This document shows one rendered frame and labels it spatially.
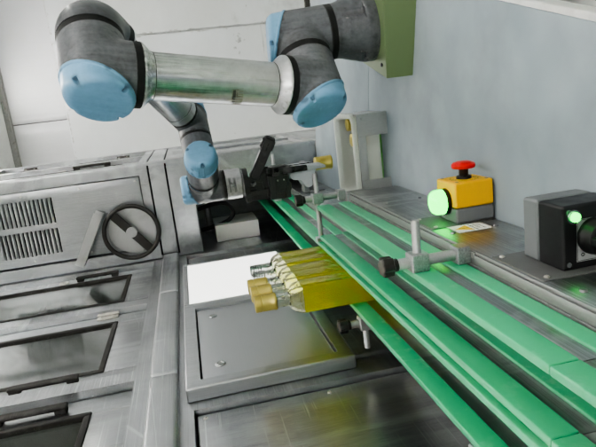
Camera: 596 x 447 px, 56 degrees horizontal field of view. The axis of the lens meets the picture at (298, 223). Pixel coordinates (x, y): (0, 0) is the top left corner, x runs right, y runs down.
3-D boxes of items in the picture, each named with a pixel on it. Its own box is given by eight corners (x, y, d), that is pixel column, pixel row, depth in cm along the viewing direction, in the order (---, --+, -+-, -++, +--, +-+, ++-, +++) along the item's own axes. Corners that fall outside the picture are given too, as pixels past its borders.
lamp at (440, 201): (441, 211, 99) (425, 214, 99) (439, 186, 98) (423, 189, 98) (452, 215, 95) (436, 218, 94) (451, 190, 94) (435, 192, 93)
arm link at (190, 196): (182, 195, 133) (184, 212, 141) (227, 189, 135) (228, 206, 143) (177, 168, 137) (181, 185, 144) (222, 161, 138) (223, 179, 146)
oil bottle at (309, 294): (383, 289, 120) (286, 307, 117) (381, 263, 119) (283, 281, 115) (393, 297, 115) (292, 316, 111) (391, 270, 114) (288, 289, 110)
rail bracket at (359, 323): (400, 336, 116) (338, 348, 113) (397, 305, 114) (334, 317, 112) (408, 343, 112) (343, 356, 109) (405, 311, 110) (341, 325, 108)
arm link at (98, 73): (341, 40, 116) (54, 8, 92) (362, 97, 110) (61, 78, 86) (317, 80, 126) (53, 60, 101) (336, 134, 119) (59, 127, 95)
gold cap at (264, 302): (278, 306, 111) (256, 310, 110) (277, 311, 114) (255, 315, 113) (274, 289, 112) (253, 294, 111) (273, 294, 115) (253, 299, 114)
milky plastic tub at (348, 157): (369, 189, 160) (340, 193, 159) (362, 110, 155) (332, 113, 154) (391, 199, 143) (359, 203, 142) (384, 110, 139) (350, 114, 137)
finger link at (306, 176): (327, 184, 144) (292, 188, 144) (325, 160, 143) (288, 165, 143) (328, 184, 141) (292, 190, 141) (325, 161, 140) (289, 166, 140)
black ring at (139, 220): (166, 252, 216) (108, 261, 212) (156, 198, 211) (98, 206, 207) (165, 254, 211) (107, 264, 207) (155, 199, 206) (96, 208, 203)
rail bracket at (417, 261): (462, 257, 82) (376, 272, 80) (459, 208, 81) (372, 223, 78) (476, 264, 79) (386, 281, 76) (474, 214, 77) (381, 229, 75)
